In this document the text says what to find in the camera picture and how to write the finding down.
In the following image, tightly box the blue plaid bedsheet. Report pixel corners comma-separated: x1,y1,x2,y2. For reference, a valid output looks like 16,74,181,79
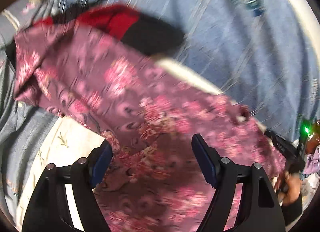
1,0,319,225

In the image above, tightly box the cream leaf-print blanket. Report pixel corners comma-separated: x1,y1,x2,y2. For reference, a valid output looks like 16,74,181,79
15,57,266,232

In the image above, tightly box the person's right hand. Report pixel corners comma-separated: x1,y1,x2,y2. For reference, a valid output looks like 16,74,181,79
274,171,302,207

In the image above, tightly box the black and red garment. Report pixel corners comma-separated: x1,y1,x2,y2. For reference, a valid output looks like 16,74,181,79
34,4,184,56

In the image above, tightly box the purple floral garment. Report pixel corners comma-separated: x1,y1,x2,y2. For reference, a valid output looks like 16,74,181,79
14,23,284,231

